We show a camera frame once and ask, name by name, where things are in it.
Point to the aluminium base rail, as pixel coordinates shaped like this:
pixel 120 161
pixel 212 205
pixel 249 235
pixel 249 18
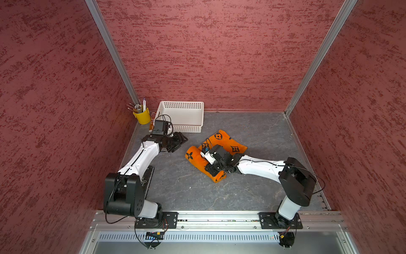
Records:
pixel 306 221

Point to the orange white card box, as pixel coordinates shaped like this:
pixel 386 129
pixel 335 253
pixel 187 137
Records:
pixel 153 116

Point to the yellow metal pencil bucket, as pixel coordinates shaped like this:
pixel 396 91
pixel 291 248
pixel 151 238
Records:
pixel 143 117

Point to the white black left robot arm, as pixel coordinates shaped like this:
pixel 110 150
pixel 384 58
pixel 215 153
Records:
pixel 124 193

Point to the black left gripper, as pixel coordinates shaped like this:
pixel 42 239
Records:
pixel 179 137

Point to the orange black patterned pillowcase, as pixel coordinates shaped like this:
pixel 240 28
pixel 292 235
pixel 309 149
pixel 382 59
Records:
pixel 220 138

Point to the aluminium corner post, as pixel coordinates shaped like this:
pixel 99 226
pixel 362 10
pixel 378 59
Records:
pixel 105 34
pixel 328 41

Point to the white perforated plastic basket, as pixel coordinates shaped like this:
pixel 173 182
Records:
pixel 187 117

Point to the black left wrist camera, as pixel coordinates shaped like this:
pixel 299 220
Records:
pixel 162 127

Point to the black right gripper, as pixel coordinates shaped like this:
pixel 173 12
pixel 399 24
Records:
pixel 211 170

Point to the white marker pen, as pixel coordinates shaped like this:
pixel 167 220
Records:
pixel 144 105

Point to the left aluminium corner post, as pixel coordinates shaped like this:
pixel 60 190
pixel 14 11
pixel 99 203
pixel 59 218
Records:
pixel 105 34

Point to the right aluminium corner post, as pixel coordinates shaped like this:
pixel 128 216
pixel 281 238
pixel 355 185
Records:
pixel 328 41

